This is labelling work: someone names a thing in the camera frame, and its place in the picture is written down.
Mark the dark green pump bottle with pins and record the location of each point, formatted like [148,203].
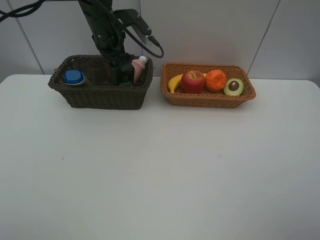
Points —
[123,75]

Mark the white shampoo bottle blue cap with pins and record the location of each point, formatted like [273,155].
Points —
[74,77]

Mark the dark brown wicker basket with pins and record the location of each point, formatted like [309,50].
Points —
[99,97]

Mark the translucent pink plastic cup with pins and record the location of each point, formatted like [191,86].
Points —
[99,72]

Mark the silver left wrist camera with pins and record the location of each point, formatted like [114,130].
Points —
[131,18]

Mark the red apple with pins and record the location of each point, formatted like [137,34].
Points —
[192,82]

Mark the orange mandarin fruit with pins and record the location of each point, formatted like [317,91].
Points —
[215,80]

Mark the yellow banana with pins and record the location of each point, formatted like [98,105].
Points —
[174,83]

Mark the small pink lotion bottle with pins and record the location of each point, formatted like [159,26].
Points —
[139,65]

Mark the light brown wicker basket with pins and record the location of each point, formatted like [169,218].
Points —
[206,98]

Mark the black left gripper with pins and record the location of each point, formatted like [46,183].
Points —
[110,44]

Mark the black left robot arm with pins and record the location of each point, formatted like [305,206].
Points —
[99,16]

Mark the halved avocado with pit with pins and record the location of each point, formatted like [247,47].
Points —
[233,87]

